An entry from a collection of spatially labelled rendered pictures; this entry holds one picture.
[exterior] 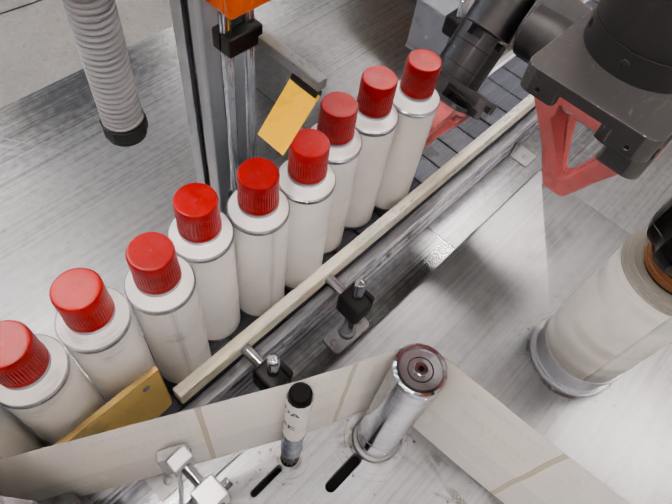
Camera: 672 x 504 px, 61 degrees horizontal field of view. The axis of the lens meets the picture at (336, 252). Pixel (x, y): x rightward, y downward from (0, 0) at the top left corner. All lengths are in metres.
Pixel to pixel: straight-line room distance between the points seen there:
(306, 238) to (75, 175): 0.37
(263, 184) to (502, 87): 0.53
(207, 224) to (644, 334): 0.36
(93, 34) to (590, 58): 0.29
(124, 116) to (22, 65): 1.87
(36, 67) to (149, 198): 1.58
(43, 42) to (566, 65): 2.21
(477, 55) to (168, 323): 0.41
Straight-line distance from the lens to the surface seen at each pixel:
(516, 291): 0.68
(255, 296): 0.56
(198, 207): 0.42
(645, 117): 0.27
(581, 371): 0.60
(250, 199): 0.44
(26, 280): 0.73
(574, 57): 0.29
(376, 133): 0.54
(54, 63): 2.30
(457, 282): 0.66
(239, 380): 0.60
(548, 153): 0.35
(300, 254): 0.55
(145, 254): 0.41
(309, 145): 0.46
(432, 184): 0.68
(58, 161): 0.82
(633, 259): 0.51
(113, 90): 0.44
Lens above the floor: 1.42
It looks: 57 degrees down
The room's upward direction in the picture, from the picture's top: 11 degrees clockwise
